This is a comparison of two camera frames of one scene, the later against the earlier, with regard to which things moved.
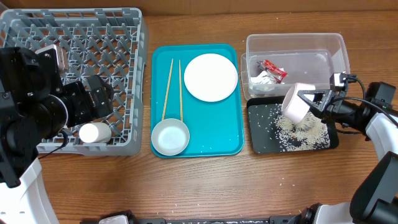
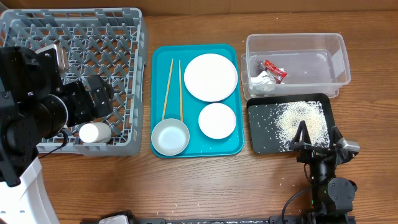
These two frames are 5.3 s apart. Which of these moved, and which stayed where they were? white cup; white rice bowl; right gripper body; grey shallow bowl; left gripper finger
Moved: white rice bowl; right gripper body
Stayed: left gripper finger; grey shallow bowl; white cup
